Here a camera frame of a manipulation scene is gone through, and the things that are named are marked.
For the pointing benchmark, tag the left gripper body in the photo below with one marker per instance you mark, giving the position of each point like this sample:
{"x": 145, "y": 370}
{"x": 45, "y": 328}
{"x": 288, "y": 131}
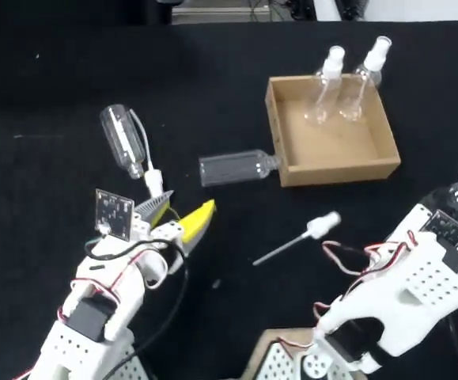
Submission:
{"x": 133, "y": 273}

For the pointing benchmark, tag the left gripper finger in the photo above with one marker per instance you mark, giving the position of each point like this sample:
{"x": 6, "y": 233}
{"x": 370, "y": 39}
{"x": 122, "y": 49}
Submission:
{"x": 154, "y": 206}
{"x": 197, "y": 221}

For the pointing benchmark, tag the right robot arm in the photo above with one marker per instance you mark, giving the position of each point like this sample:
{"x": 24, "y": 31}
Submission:
{"x": 410, "y": 285}

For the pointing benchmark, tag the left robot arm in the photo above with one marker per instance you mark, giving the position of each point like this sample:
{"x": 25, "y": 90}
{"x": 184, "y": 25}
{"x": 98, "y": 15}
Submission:
{"x": 74, "y": 350}

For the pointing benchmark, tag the white spray top with tube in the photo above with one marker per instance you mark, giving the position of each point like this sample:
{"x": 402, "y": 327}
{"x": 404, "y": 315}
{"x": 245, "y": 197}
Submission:
{"x": 153, "y": 180}
{"x": 319, "y": 223}

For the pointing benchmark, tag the cardboard box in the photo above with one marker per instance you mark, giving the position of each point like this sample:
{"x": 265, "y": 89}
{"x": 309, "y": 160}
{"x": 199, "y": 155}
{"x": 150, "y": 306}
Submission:
{"x": 331, "y": 138}

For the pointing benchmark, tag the clear plastic bottle without top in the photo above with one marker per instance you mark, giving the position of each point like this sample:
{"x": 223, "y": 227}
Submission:
{"x": 232, "y": 168}
{"x": 122, "y": 136}

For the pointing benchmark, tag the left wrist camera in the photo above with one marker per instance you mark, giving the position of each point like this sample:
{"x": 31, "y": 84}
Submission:
{"x": 114, "y": 213}

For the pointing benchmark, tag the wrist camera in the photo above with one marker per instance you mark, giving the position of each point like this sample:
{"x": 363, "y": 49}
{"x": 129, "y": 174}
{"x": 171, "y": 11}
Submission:
{"x": 446, "y": 229}
{"x": 114, "y": 213}

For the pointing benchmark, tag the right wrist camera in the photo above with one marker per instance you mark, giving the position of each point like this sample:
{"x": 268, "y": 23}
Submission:
{"x": 446, "y": 229}

